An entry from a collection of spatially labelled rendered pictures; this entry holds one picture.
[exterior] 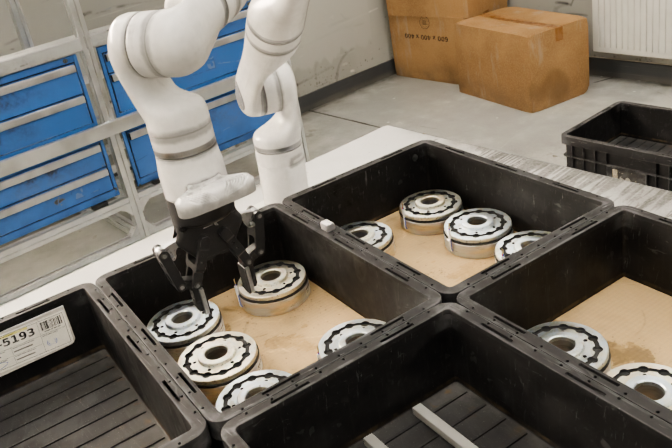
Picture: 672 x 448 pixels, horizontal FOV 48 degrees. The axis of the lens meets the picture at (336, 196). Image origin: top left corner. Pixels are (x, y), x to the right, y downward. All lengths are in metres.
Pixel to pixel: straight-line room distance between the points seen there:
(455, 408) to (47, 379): 0.55
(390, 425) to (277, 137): 0.70
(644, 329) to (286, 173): 0.73
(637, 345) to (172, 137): 0.58
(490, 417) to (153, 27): 0.54
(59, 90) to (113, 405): 1.99
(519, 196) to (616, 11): 3.13
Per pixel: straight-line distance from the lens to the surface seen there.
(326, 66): 4.61
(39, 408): 1.08
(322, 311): 1.07
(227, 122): 3.23
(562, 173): 1.69
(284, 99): 1.39
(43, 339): 1.10
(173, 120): 0.83
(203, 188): 0.83
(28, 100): 2.87
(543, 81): 4.02
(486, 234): 1.15
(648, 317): 1.02
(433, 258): 1.15
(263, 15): 1.17
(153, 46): 0.80
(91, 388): 1.07
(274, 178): 1.45
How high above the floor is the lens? 1.42
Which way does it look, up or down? 25 degrees down
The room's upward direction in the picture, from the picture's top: 10 degrees counter-clockwise
